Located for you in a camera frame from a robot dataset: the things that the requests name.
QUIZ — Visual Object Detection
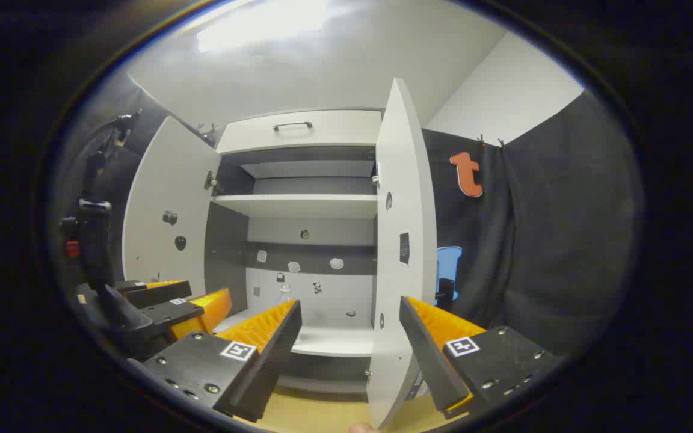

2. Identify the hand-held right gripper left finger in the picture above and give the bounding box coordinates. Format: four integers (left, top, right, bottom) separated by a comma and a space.
142, 299, 303, 423

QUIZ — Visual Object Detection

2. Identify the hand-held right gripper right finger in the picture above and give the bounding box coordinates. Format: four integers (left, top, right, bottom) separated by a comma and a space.
399, 296, 559, 420

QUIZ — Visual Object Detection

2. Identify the white grey cabinet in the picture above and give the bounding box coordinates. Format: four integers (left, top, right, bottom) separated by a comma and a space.
205, 108, 383, 395

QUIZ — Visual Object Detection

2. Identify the white cabinet door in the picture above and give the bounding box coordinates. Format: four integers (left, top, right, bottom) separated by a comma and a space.
123, 116, 222, 298
366, 78, 438, 429

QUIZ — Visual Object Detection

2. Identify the white cabinet shelf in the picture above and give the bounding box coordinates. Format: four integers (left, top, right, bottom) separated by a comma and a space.
213, 308, 375, 358
211, 194, 378, 220

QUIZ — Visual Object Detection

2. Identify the black backdrop cloth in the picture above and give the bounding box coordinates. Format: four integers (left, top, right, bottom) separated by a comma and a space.
49, 72, 646, 361

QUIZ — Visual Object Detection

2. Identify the white drawer front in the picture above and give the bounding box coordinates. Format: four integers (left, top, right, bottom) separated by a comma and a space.
216, 109, 382, 155

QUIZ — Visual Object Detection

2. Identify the black cable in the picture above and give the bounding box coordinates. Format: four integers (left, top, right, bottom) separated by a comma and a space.
85, 110, 143, 181

